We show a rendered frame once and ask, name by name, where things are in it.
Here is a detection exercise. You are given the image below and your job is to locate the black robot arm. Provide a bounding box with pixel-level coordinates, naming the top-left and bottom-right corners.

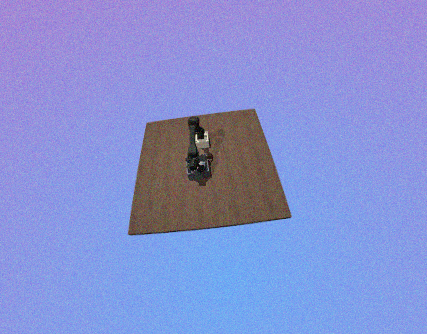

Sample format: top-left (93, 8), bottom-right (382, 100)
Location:
top-left (186, 117), bottom-right (205, 171)

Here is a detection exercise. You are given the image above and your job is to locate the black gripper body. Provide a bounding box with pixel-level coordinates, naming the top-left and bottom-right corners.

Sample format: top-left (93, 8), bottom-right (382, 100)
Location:
top-left (185, 157), bottom-right (206, 173)

